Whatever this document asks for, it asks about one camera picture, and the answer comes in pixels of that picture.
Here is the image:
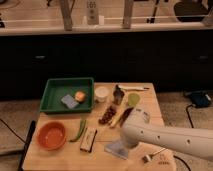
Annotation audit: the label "light blue towel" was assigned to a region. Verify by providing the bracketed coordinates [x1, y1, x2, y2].
[104, 140, 129, 160]

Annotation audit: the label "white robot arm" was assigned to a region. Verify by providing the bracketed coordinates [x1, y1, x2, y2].
[121, 107, 213, 161]

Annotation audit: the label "dark purple bowl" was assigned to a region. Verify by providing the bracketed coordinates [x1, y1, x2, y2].
[120, 108, 133, 127]

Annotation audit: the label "orange red bowl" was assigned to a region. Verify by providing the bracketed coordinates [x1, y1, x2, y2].
[36, 121, 67, 151]

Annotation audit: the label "white cup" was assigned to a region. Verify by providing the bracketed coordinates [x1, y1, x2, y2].
[95, 86, 109, 102]

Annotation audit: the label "metal cup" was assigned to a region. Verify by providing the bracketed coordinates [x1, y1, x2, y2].
[113, 85, 124, 105]

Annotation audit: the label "white knife with black tip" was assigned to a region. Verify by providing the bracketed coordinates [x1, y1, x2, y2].
[118, 85, 149, 91]

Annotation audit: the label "dark red grapes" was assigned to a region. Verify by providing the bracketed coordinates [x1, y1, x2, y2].
[98, 106, 116, 125]

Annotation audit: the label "orange fruit toy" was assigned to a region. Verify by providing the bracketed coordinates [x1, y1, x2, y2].
[75, 91, 86, 103]

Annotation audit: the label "pale wooden stick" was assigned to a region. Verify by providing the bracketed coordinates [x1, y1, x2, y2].
[110, 107, 127, 128]

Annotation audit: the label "green bean pod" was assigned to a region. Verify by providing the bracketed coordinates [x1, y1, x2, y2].
[69, 119, 86, 142]

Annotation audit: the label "green plastic tray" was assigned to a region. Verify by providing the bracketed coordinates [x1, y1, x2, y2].
[40, 77, 94, 114]

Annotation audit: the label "black white eraser block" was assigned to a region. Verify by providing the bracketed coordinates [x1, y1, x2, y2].
[80, 127, 97, 152]

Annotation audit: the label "blue black device on floor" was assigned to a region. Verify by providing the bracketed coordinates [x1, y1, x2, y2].
[187, 92, 212, 108]

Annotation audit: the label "black cable on right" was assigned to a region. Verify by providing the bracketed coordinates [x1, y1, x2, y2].
[185, 104, 198, 129]

